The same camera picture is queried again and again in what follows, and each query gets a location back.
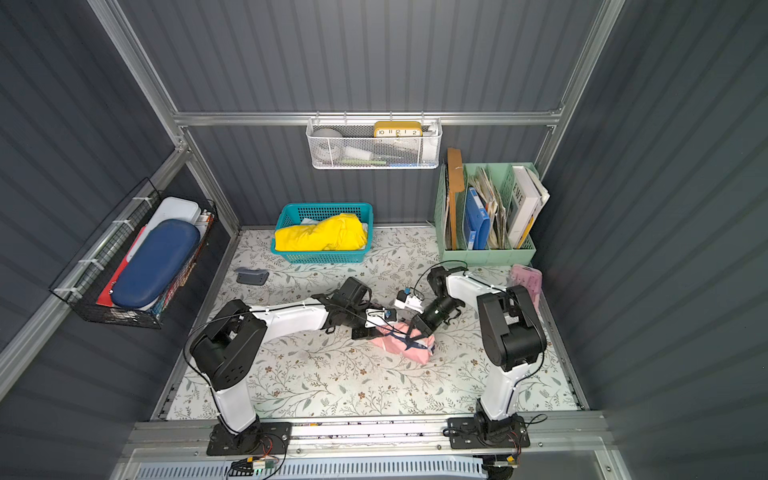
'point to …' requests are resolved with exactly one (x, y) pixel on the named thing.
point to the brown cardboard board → (456, 185)
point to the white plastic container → (171, 208)
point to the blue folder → (477, 222)
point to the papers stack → (498, 236)
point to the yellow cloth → (341, 233)
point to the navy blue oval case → (155, 262)
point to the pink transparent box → (529, 278)
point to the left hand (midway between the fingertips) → (383, 326)
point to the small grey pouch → (256, 277)
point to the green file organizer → (501, 174)
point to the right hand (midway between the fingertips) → (418, 335)
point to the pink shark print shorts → (397, 337)
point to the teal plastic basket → (294, 213)
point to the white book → (529, 195)
